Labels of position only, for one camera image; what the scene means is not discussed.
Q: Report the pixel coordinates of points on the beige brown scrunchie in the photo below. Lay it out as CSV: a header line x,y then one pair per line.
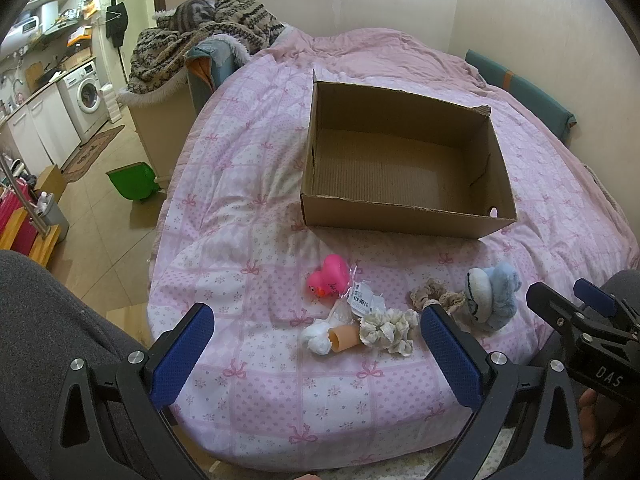
x,y
434,292

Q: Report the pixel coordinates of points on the black hanging garment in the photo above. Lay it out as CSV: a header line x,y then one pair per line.
x,y
116,24

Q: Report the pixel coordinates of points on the beige sofa armrest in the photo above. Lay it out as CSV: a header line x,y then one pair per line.
x,y
163,119

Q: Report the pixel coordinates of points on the wooden chair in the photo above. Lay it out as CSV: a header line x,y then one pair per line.
x,y
44,245

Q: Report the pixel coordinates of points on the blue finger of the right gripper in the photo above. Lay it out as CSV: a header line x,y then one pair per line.
x,y
554,309
594,297

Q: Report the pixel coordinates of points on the open brown cardboard box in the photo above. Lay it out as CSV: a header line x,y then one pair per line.
x,y
388,160

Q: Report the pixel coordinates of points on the white washing machine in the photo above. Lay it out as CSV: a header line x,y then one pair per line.
x,y
80,90

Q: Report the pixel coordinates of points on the pink patterned bed quilt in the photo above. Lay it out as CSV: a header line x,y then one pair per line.
x,y
234,237

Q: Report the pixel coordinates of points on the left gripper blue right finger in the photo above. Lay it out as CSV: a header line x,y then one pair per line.
x,y
535,402

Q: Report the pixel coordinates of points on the teal orange pillow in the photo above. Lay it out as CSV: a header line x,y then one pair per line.
x,y
210,63

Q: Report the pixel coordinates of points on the light blue plush toy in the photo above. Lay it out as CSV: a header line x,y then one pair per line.
x,y
490,295

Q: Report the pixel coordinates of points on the beige silicone cup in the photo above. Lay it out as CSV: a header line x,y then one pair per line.
x,y
344,337

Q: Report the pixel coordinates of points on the teal headboard cushion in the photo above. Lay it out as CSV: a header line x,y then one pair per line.
x,y
558,119

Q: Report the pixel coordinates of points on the grey small trash can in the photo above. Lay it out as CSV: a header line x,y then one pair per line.
x,y
51,214

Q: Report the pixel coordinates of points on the patterned knit blanket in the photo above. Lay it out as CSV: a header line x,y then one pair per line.
x,y
159,51

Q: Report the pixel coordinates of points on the brown floor mat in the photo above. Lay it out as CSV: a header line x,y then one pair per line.
x,y
79,164

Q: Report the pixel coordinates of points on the red suitcase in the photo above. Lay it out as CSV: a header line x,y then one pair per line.
x,y
17,232

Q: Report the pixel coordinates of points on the white sock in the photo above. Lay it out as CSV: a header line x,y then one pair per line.
x,y
315,338

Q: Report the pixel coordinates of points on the person's right hand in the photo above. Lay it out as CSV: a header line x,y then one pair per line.
x,y
590,426

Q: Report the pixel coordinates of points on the clear plastic labelled bag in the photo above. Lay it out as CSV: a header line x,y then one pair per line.
x,y
358,301

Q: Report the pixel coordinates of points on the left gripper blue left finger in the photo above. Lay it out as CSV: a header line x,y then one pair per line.
x,y
85,441

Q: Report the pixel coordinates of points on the grey tabby cat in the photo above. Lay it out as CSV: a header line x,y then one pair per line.
x,y
190,14

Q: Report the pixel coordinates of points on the cream fabric scrunchie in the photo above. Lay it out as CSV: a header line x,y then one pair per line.
x,y
391,331

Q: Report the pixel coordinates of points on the white kitchen cabinets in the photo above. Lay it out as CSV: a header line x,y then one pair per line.
x,y
40,133

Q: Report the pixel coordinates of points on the grey trousers leg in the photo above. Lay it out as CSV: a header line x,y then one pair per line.
x,y
43,328

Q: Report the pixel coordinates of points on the pink rubber duck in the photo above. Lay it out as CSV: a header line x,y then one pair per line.
x,y
331,279

